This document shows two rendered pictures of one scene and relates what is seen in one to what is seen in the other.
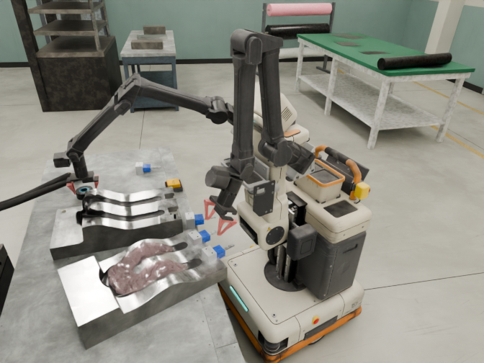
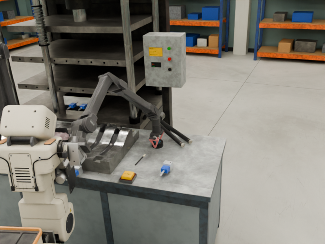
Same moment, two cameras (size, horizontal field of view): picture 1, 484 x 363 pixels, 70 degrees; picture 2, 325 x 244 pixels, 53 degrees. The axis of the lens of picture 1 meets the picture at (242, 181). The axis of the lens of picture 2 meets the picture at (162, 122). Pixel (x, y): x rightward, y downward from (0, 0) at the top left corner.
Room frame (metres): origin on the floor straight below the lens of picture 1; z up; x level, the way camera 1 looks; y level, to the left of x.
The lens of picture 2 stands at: (2.65, -0.82, 1.93)
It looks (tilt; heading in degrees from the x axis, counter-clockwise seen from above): 25 degrees down; 127
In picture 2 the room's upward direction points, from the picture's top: 2 degrees counter-clockwise
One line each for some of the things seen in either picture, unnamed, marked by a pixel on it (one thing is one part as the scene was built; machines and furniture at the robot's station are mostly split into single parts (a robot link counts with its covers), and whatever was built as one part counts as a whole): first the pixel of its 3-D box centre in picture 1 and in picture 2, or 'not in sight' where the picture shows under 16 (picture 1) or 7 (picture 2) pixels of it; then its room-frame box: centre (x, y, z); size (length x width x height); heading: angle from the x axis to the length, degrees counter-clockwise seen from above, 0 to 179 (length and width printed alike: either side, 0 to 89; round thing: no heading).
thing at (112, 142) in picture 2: (119, 207); (104, 137); (1.16, 0.50, 0.92); 0.35 x 0.16 x 0.09; 109
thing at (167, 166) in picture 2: (148, 168); (164, 170); (1.65, 0.51, 0.83); 0.13 x 0.05 x 0.05; 101
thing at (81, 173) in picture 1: (81, 171); (156, 129); (1.41, 0.76, 0.93); 0.10 x 0.07 x 0.07; 109
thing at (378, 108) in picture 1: (362, 77); not in sight; (4.91, -1.64, 0.51); 2.40 x 1.13 x 1.02; 16
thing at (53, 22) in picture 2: not in sight; (84, 22); (0.30, 1.21, 1.51); 1.10 x 0.70 x 0.05; 19
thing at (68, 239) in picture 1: (117, 215); (107, 143); (1.17, 0.52, 0.87); 0.50 x 0.26 x 0.14; 109
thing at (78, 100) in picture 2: not in sight; (91, 96); (0.39, 1.10, 0.87); 0.50 x 0.27 x 0.17; 109
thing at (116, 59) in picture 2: not in sight; (88, 51); (0.30, 1.20, 1.26); 1.10 x 0.74 x 0.05; 19
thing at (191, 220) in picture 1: (201, 219); (72, 174); (1.21, 0.17, 0.83); 0.13 x 0.05 x 0.05; 105
